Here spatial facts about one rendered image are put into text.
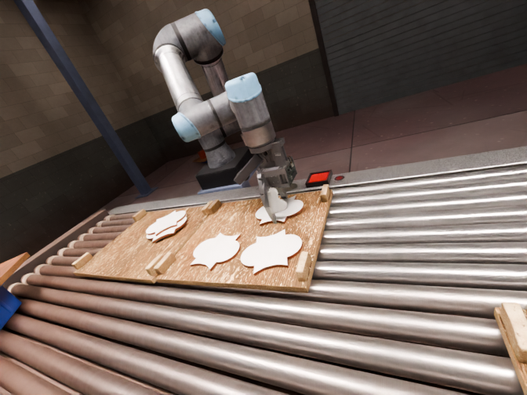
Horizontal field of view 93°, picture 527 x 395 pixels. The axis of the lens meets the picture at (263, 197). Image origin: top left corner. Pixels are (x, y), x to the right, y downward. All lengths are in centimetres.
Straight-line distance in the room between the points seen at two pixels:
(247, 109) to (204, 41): 46
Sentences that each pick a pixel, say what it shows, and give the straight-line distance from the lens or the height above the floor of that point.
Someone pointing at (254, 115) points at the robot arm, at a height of 122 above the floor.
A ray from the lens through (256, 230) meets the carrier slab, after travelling 68.
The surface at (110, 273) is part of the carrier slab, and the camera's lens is 91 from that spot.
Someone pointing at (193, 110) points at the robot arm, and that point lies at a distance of 68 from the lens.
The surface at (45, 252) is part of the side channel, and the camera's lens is 148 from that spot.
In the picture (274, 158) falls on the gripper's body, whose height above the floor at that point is 110.
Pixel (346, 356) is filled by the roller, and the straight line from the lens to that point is 44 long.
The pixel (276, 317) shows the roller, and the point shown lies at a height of 91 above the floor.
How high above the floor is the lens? 130
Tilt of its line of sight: 26 degrees down
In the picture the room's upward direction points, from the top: 22 degrees counter-clockwise
